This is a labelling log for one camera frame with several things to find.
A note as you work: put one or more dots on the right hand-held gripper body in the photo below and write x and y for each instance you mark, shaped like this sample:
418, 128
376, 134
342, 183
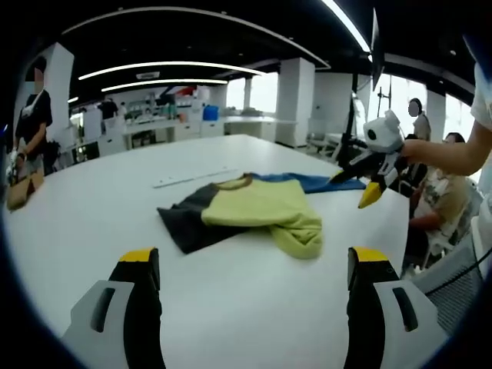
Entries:
388, 134

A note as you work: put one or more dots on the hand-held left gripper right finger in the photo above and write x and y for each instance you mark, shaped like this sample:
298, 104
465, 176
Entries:
365, 307

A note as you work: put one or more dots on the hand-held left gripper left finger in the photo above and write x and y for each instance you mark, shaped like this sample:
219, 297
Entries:
134, 307

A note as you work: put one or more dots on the yellow blue grey garment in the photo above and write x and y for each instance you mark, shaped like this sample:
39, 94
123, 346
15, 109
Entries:
253, 203

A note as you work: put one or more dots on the clear template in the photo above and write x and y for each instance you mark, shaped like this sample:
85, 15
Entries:
192, 177

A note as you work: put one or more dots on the person's right hand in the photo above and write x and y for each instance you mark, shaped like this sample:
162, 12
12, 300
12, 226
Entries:
415, 151

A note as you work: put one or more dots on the grey mesh chair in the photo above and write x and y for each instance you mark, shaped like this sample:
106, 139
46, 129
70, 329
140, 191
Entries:
453, 292

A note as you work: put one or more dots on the white square column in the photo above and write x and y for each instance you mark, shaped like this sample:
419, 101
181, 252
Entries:
61, 77
296, 100

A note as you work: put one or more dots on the white ceiling light strip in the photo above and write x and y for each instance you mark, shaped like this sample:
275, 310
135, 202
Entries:
346, 21
165, 63
165, 80

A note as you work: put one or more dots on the blue plastic bin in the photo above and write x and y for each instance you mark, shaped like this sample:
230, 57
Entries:
210, 114

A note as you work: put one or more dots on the cardboard box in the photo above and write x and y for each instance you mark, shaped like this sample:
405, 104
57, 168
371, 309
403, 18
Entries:
21, 192

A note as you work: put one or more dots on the white counter cabinets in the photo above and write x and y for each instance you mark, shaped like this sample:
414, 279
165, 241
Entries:
192, 128

